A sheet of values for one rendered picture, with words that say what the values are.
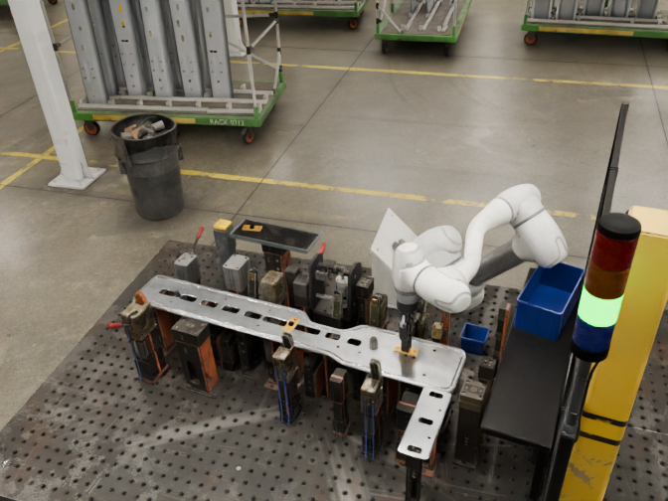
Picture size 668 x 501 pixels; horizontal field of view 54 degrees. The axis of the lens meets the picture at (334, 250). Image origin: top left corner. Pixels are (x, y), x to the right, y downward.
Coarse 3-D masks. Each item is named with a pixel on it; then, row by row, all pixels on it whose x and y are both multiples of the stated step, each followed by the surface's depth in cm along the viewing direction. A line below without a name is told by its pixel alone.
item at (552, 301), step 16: (544, 272) 258; (560, 272) 254; (576, 272) 250; (528, 288) 245; (544, 288) 259; (560, 288) 257; (576, 288) 238; (528, 304) 232; (544, 304) 251; (560, 304) 250; (528, 320) 236; (544, 320) 232; (560, 320) 229; (544, 336) 236
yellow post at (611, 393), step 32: (640, 256) 121; (640, 288) 125; (640, 320) 129; (608, 352) 136; (640, 352) 133; (608, 384) 141; (608, 416) 145; (576, 448) 155; (608, 448) 150; (576, 480) 160
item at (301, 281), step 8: (304, 272) 267; (296, 280) 263; (304, 280) 262; (296, 288) 263; (304, 288) 261; (296, 296) 265; (304, 296) 264; (296, 304) 268; (304, 304) 266; (312, 312) 273; (312, 320) 275; (304, 328) 275
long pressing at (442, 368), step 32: (160, 288) 275; (192, 288) 274; (224, 320) 256; (256, 320) 256; (288, 320) 255; (320, 352) 240; (352, 352) 239; (384, 352) 238; (448, 352) 236; (416, 384) 225; (448, 384) 224
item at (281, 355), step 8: (280, 352) 234; (288, 352) 234; (280, 360) 232; (288, 360) 234; (280, 368) 234; (288, 368) 237; (296, 368) 243; (280, 376) 237; (288, 376) 238; (280, 384) 241; (288, 384) 240; (296, 384) 247; (280, 392) 244; (288, 392) 242; (296, 392) 249; (280, 400) 244; (288, 400) 244; (296, 400) 250; (280, 408) 248; (288, 408) 247; (296, 408) 251; (280, 416) 251; (288, 416) 247; (296, 416) 252; (288, 424) 249
